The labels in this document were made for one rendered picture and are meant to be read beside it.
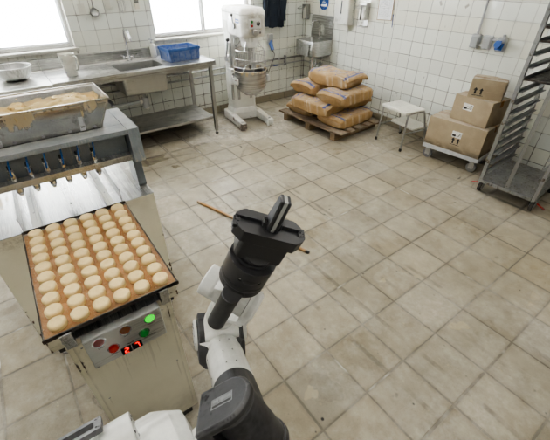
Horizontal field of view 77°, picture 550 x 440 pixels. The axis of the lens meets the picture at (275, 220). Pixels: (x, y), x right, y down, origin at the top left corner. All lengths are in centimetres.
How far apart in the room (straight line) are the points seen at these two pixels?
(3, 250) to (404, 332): 208
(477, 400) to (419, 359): 31
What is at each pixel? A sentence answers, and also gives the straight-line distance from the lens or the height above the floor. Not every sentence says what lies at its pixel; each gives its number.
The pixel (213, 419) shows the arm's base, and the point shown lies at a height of 112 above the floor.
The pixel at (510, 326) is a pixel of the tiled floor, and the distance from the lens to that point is 260.
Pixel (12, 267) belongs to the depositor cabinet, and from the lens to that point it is 191.
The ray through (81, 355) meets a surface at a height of 76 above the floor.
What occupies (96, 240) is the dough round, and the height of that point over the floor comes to 92.
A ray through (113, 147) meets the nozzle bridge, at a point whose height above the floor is 108.
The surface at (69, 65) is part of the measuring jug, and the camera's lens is 418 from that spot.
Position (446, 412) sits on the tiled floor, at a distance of 210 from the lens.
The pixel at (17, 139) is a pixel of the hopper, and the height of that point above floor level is 121.
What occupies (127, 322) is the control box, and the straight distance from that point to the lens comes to 124.
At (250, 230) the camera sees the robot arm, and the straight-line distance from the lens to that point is 54.
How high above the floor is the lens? 175
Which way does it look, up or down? 36 degrees down
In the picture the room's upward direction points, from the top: straight up
